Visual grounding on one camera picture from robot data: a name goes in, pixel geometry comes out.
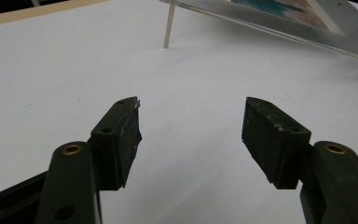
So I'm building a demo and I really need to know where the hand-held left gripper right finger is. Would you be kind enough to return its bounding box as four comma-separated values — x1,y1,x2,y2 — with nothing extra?
241,96,312,190

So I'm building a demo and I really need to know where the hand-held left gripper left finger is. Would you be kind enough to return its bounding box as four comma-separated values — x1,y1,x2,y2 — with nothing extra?
88,96,143,191

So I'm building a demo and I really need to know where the clear acrylic photo frame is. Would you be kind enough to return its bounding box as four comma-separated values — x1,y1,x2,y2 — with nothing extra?
159,0,358,64

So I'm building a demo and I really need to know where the painting print card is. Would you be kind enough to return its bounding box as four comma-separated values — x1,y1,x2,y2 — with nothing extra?
231,0,346,35

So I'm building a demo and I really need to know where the white table board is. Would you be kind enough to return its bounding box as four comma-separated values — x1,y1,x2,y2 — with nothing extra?
0,0,358,224

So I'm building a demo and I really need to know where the wooden table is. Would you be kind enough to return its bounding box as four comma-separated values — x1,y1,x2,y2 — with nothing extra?
0,0,106,28

